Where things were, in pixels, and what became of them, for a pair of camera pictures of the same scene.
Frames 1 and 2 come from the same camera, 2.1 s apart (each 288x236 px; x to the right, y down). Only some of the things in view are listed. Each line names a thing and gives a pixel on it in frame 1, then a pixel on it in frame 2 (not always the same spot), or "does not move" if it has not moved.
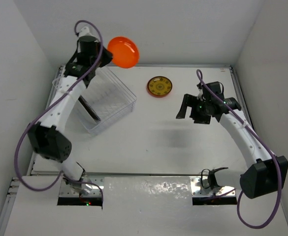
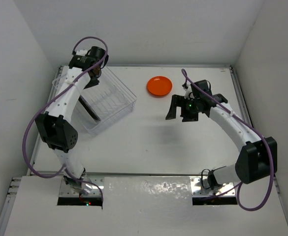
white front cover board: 142,206 does not move
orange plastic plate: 125,53 to 159,85
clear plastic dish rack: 107,95 does not move
